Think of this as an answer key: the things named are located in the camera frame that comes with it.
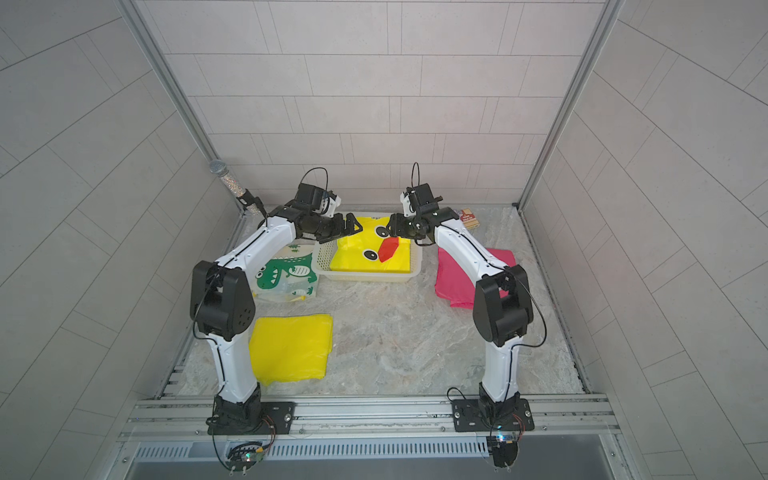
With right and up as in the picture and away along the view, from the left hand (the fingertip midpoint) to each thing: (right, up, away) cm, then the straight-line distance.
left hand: (356, 226), depth 92 cm
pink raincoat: (+31, -19, 0) cm, 36 cm away
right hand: (+12, 0, -2) cm, 12 cm away
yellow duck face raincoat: (+4, -8, +8) cm, 12 cm away
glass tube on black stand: (-36, +8, +7) cm, 37 cm away
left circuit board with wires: (-21, -51, -26) cm, 61 cm away
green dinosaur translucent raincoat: (-21, -15, +1) cm, 26 cm away
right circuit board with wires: (+38, -52, -23) cm, 69 cm away
